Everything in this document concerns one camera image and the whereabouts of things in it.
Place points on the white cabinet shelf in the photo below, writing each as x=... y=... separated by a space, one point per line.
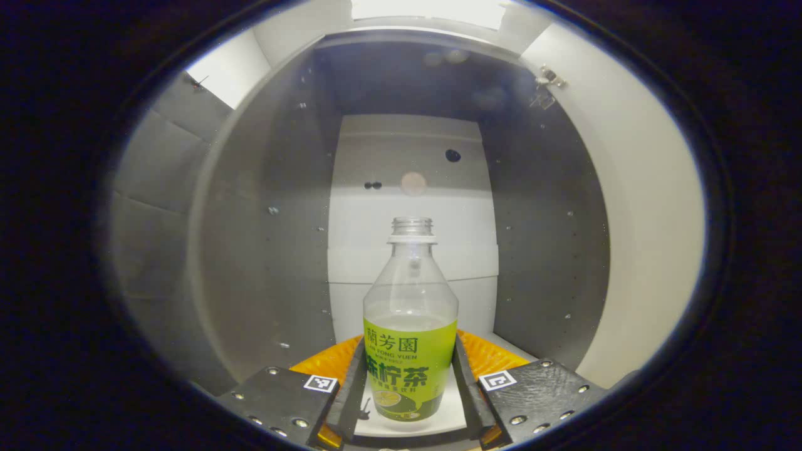
x=407 y=429

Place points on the clear bottle green label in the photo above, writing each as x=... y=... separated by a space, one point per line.
x=410 y=363

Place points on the metal door hinge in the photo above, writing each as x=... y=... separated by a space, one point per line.
x=550 y=78

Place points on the black backdrop cloth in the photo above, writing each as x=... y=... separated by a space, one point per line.
x=156 y=250

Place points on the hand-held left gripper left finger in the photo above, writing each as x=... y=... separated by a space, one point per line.
x=282 y=401

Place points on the large ceiling light panel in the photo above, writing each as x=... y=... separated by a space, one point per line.
x=426 y=11

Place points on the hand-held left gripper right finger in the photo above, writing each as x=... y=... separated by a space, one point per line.
x=539 y=394

